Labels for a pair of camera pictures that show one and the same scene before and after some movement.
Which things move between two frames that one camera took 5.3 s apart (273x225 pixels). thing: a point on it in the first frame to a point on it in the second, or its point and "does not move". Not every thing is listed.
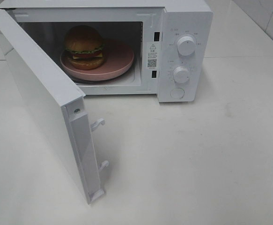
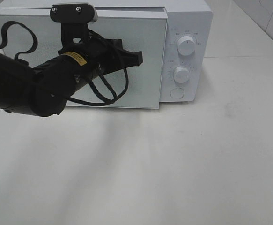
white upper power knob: (186, 45) does not move
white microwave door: (58, 105) to (28, 36)
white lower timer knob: (181, 74) does not move
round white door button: (177, 93) does not move
